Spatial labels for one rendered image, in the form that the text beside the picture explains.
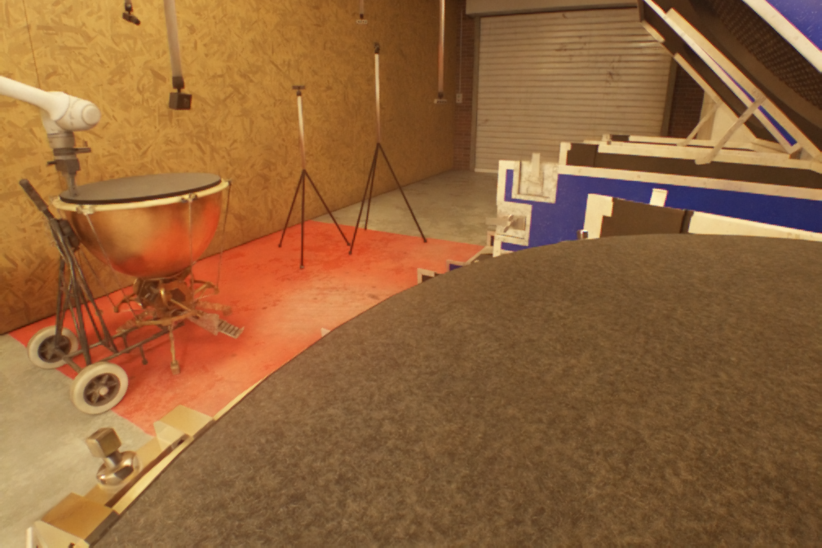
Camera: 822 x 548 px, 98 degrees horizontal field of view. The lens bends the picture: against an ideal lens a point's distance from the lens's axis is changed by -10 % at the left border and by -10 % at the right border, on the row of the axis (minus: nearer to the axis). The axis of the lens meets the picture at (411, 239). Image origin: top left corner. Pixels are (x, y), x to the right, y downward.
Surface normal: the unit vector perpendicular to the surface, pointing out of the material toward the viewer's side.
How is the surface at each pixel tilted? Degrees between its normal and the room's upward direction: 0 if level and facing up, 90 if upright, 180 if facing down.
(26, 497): 0
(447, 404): 0
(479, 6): 90
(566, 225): 90
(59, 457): 0
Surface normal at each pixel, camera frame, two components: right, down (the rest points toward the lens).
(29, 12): 0.89, 0.14
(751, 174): -0.53, 0.26
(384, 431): 0.00, -0.95
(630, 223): -0.73, 0.21
